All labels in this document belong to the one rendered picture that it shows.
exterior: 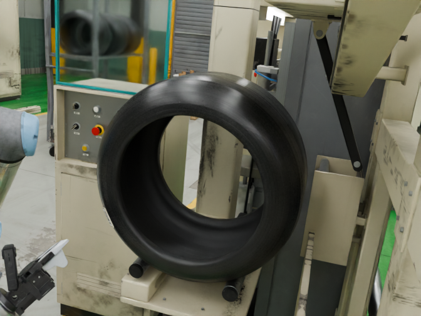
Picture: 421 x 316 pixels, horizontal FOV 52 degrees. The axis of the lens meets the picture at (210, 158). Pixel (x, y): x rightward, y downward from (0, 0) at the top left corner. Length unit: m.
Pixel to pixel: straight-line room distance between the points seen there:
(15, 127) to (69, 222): 1.14
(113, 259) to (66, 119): 0.73
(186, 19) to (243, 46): 9.66
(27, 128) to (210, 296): 0.72
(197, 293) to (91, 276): 1.09
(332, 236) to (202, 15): 9.73
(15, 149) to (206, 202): 0.66
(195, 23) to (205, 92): 9.92
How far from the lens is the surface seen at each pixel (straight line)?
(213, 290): 1.41
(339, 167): 1.55
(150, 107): 1.09
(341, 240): 1.44
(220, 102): 1.03
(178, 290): 1.39
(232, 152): 1.45
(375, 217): 1.42
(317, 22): 1.30
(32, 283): 1.24
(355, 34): 0.79
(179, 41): 11.11
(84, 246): 2.32
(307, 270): 1.20
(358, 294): 1.54
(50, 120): 5.13
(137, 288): 1.32
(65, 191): 2.25
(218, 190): 1.50
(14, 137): 1.24
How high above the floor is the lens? 1.59
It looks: 17 degrees down
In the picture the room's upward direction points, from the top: 6 degrees clockwise
